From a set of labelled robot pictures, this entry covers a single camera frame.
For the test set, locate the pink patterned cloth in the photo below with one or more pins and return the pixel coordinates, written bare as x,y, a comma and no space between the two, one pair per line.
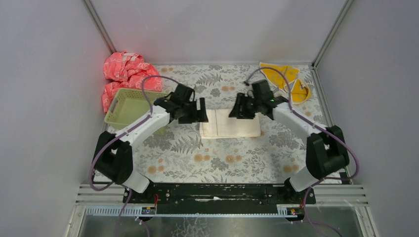
127,70

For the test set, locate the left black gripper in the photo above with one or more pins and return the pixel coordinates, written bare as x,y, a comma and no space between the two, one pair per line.
191,111

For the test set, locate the green plastic basket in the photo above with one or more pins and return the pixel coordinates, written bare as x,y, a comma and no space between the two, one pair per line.
127,106

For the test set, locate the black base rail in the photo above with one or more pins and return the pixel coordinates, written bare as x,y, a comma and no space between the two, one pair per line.
211,198

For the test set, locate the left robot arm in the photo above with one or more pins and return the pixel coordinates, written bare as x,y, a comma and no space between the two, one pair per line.
113,155

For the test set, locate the cream towel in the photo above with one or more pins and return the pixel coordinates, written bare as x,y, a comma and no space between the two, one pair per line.
220,125

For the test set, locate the yellow towel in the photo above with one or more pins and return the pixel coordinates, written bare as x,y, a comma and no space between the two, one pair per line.
300,91

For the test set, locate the floral table mat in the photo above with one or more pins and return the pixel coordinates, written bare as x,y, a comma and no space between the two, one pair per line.
180,154

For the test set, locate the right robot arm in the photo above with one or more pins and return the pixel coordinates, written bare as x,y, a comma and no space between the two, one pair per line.
325,149

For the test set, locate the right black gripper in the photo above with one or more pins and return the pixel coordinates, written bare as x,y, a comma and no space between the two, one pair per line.
245,106

